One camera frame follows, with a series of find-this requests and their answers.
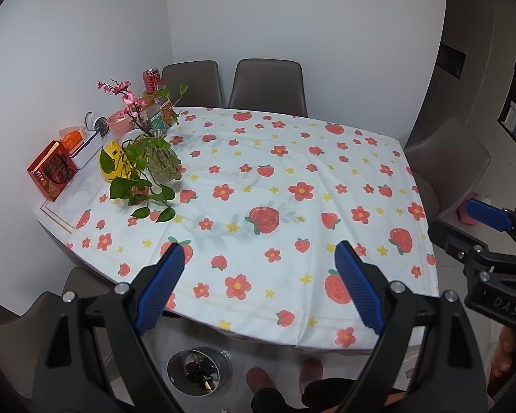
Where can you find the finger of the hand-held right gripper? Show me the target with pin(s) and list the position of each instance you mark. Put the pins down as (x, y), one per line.
(456, 241)
(486, 215)

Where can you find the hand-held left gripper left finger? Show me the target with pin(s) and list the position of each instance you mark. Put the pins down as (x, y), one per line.
(161, 286)

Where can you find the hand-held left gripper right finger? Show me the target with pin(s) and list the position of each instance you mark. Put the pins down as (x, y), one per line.
(359, 286)

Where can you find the round metal bin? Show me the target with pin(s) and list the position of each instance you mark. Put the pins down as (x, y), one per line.
(176, 372)

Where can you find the person's right hand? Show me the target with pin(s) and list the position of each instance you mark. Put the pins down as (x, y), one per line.
(503, 352)

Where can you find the small pink object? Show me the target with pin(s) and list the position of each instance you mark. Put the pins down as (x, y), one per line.
(466, 216)

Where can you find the pink slipper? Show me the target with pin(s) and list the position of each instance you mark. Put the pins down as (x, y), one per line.
(258, 380)
(311, 372)

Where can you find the green pothos plant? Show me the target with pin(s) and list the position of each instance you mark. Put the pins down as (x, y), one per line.
(120, 187)

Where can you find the clear glass vase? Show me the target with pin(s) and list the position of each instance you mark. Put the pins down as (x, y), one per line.
(161, 164)

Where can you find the yellow cat mug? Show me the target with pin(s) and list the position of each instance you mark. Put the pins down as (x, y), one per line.
(111, 164)

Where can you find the person's leg black pants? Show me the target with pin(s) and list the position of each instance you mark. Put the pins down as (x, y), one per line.
(284, 401)

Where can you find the white rectangular box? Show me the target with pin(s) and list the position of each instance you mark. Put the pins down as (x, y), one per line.
(88, 149)

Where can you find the red gift box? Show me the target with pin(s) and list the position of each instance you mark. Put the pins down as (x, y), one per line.
(51, 170)

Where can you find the clear jar teal label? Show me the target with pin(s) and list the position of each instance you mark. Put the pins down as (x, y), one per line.
(157, 119)

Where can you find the pink round jar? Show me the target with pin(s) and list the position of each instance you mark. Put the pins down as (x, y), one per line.
(120, 123)

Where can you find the strawberry flower printed tablecloth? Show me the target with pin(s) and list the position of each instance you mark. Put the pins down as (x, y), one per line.
(262, 146)

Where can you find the orange packet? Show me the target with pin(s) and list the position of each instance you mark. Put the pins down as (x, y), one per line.
(72, 138)

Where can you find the clear jar red label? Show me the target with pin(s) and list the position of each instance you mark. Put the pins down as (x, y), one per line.
(168, 110)

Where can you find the small white fan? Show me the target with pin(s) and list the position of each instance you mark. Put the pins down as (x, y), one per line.
(96, 122)

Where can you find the pink blossom branch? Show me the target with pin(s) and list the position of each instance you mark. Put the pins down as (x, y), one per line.
(124, 99)

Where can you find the red drink can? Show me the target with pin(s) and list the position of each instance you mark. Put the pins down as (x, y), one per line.
(152, 79)

